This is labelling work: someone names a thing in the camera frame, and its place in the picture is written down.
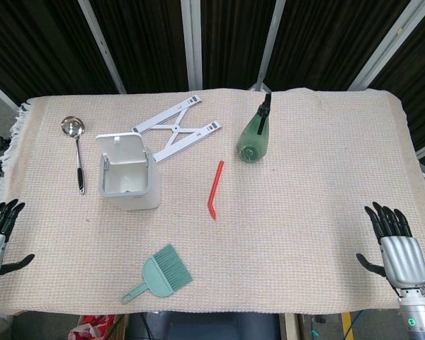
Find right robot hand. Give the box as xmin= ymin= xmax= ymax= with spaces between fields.
xmin=356 ymin=201 xmax=425 ymax=291

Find white square trash bin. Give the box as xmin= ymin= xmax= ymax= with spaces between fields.
xmin=94 ymin=131 xmax=163 ymax=212

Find dark robot base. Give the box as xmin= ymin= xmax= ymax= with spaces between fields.
xmin=127 ymin=311 xmax=281 ymax=340

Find green hand brush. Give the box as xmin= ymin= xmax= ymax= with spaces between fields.
xmin=152 ymin=243 xmax=193 ymax=287

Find beige woven tablecloth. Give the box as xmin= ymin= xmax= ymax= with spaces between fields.
xmin=0 ymin=86 xmax=425 ymax=316

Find red and white bag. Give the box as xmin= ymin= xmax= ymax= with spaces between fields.
xmin=67 ymin=313 xmax=117 ymax=340

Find green dustpan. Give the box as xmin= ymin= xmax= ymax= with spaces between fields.
xmin=120 ymin=256 xmax=175 ymax=305

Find green spray bottle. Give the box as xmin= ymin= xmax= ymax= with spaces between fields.
xmin=237 ymin=92 xmax=272 ymax=164

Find red bent straw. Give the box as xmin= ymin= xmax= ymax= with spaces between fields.
xmin=207 ymin=160 xmax=225 ymax=221

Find white folding laptop stand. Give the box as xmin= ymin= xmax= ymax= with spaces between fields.
xmin=130 ymin=95 xmax=223 ymax=164

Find steel ladle black handle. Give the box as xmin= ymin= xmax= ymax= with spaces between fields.
xmin=60 ymin=115 xmax=87 ymax=196

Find white frame bar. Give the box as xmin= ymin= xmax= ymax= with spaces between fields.
xmin=78 ymin=0 xmax=128 ymax=95
xmin=180 ymin=0 xmax=203 ymax=91
xmin=0 ymin=75 xmax=19 ymax=111
xmin=348 ymin=0 xmax=425 ymax=91
xmin=251 ymin=0 xmax=287 ymax=94

